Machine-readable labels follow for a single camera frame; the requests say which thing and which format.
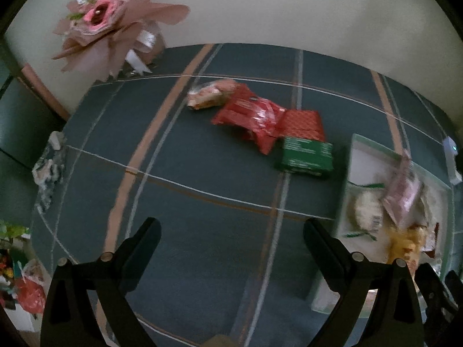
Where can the tan orange snack packet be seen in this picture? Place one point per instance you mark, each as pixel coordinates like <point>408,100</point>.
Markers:
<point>206,95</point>

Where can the dark green chair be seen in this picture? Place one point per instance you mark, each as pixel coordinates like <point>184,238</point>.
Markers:
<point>21,133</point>

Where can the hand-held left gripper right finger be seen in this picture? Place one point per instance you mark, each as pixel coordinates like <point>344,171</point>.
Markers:
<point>318,240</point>

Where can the white device with light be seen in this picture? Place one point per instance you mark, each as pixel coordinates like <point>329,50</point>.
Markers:
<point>452,159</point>

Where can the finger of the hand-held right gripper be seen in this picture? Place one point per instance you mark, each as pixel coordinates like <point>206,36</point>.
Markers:
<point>436,296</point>
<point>455,283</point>

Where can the white storage box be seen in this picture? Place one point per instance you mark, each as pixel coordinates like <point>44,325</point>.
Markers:
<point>365,162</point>

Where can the blue plaid tablecloth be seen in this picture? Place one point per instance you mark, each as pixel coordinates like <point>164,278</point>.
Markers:
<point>217,173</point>

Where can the green-edged rice cracker packet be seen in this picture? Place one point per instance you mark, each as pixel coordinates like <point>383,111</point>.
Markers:
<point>365,209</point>

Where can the green snack box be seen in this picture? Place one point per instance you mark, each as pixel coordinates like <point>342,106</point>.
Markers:
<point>307,155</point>

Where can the pink paper flower bouquet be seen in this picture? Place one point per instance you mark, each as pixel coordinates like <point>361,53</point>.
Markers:
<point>105,18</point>

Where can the crumpled blue white wrapper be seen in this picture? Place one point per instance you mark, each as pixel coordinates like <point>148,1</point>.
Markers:
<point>49,168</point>

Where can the white printed bag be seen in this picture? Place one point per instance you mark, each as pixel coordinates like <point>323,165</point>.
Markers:
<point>32,269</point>

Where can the red snack packet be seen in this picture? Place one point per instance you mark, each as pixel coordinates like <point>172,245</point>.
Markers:
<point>246,114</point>

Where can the red snack box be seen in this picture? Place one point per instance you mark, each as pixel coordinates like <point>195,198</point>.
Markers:
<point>304,123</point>

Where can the yellow snack packet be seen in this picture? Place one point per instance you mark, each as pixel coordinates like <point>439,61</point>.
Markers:
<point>407,245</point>

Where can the green plant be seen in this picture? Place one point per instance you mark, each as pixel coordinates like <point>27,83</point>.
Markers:
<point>12,231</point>

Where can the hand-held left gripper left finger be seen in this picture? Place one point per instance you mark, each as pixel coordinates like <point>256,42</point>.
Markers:
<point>146,238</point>

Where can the red plastic bag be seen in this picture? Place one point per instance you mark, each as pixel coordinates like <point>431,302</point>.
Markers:
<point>30,294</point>

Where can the pink snack packet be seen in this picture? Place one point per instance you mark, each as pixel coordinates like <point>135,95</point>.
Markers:
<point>401,195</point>

